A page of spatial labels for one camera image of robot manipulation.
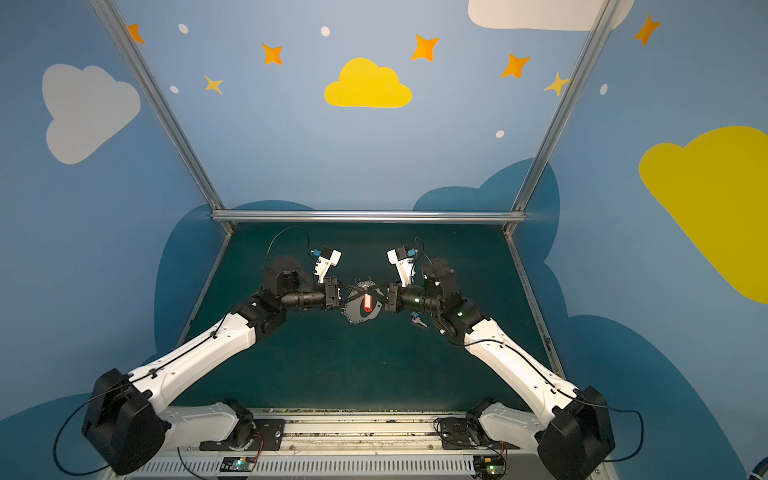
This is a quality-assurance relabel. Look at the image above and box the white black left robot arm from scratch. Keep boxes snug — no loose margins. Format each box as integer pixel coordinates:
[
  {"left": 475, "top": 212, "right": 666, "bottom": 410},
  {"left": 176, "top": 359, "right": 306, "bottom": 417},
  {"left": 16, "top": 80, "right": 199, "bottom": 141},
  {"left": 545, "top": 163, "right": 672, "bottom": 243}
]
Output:
[{"left": 82, "top": 256, "right": 373, "bottom": 475}]

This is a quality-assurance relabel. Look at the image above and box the left controller board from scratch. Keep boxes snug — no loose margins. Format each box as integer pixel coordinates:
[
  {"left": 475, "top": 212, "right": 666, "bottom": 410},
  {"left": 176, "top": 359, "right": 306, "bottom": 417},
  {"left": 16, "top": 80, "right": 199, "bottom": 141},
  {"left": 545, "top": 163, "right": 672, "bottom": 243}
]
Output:
[{"left": 219, "top": 457, "right": 256, "bottom": 473}]

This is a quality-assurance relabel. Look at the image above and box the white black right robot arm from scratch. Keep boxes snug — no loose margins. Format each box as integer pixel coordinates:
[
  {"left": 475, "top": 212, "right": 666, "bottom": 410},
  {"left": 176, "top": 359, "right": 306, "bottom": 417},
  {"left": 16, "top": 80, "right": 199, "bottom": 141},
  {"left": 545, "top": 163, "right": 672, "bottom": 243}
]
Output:
[{"left": 383, "top": 250, "right": 616, "bottom": 479}]

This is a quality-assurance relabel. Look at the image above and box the grey oval keyring plate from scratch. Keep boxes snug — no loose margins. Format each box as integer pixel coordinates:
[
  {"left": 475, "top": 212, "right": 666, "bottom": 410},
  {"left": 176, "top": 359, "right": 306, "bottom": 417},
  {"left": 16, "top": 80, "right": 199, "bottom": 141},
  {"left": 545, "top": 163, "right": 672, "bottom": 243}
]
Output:
[{"left": 342, "top": 279, "right": 383, "bottom": 325}]

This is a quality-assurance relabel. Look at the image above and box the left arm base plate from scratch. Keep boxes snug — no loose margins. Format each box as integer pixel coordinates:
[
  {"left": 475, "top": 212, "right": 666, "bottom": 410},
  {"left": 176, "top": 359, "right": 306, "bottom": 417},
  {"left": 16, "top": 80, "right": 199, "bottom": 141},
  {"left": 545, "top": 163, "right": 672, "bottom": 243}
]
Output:
[{"left": 199, "top": 419, "right": 285, "bottom": 452}]

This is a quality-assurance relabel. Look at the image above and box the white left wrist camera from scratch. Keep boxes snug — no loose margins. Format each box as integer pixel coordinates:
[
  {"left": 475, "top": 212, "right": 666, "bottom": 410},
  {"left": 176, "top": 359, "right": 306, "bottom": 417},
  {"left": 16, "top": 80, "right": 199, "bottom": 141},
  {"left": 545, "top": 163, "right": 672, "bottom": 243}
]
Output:
[{"left": 309, "top": 247, "right": 342, "bottom": 283}]

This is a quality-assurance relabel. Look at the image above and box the aluminium frame post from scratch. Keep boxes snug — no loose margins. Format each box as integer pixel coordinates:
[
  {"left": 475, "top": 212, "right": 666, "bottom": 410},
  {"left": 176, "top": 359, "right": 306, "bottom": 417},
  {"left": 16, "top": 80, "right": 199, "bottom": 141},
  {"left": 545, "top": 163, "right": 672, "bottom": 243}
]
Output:
[
  {"left": 503, "top": 0, "right": 622, "bottom": 240},
  {"left": 89, "top": 0, "right": 225, "bottom": 213}
]

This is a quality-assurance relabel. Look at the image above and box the blue key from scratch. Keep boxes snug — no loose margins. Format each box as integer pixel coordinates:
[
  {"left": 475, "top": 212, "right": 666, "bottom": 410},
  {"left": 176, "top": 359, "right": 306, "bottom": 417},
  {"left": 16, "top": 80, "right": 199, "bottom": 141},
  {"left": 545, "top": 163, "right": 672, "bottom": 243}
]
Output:
[{"left": 410, "top": 312, "right": 428, "bottom": 329}]

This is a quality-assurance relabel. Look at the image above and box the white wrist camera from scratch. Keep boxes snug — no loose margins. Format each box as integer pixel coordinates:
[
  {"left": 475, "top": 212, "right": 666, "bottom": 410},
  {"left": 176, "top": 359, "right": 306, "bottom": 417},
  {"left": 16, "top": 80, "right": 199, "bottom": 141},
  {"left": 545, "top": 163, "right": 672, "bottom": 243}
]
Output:
[
  {"left": 309, "top": 247, "right": 342, "bottom": 283},
  {"left": 387, "top": 246, "right": 417, "bottom": 287}
]

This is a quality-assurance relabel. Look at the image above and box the aluminium frame right post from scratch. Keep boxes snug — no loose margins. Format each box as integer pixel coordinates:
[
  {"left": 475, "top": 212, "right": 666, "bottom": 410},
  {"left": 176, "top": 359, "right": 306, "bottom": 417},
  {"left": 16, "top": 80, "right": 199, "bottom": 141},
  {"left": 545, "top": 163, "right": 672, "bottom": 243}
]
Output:
[{"left": 503, "top": 0, "right": 622, "bottom": 240}]

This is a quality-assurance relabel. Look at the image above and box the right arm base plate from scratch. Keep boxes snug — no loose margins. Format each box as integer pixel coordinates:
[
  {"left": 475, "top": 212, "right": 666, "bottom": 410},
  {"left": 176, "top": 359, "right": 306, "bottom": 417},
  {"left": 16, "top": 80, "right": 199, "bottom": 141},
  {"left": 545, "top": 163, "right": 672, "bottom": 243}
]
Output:
[{"left": 433, "top": 417, "right": 519, "bottom": 452}]

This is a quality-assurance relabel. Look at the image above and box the controller board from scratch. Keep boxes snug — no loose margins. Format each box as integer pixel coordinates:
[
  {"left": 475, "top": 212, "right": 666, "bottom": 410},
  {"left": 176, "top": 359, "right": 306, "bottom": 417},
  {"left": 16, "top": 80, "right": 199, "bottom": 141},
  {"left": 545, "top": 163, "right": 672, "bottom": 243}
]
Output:
[
  {"left": 472, "top": 455, "right": 508, "bottom": 480},
  {"left": 219, "top": 457, "right": 256, "bottom": 473}
]

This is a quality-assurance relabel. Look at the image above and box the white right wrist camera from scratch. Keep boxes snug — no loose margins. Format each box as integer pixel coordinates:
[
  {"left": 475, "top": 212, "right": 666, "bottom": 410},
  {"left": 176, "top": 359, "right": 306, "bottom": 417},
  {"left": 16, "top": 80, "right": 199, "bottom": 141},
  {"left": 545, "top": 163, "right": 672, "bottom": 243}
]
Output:
[{"left": 387, "top": 246, "right": 417, "bottom": 287}]

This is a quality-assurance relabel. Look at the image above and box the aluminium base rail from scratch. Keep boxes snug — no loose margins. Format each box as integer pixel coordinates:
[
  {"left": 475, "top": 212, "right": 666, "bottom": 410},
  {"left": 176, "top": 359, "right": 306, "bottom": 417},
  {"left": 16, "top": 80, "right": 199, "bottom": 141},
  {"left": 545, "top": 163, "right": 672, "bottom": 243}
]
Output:
[{"left": 98, "top": 407, "right": 619, "bottom": 480}]

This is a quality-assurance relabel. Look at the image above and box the aluminium frame left post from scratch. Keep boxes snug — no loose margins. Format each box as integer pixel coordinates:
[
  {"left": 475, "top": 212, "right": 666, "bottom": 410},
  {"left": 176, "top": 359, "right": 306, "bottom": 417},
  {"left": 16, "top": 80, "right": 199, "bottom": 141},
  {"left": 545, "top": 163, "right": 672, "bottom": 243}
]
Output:
[{"left": 89, "top": 0, "right": 225, "bottom": 213}]

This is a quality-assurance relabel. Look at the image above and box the right controller board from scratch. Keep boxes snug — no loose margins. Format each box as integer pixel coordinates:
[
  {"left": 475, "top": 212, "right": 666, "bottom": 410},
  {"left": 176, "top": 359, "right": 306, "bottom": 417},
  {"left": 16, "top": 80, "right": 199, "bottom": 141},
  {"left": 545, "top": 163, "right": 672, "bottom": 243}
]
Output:
[{"left": 472, "top": 455, "right": 508, "bottom": 480}]

